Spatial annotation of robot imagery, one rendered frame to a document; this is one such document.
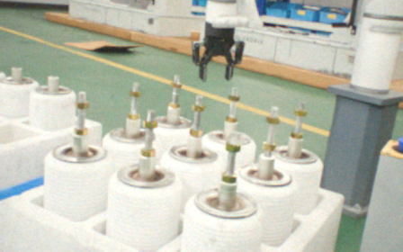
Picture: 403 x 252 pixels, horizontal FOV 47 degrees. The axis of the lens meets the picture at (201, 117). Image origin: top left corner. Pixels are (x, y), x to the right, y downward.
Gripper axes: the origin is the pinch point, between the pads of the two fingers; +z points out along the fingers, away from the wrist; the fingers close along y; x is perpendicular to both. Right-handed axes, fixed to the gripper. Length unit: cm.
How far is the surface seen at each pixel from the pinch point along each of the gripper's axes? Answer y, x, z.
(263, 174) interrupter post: 17, 57, -6
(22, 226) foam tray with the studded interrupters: 48, 49, 3
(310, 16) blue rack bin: -301, -399, 71
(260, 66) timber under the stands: -103, -160, 52
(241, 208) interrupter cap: 24, 65, -7
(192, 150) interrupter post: 24, 48, -6
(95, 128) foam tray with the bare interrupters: 32.4, 9.7, 7.3
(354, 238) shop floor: -19, 40, 25
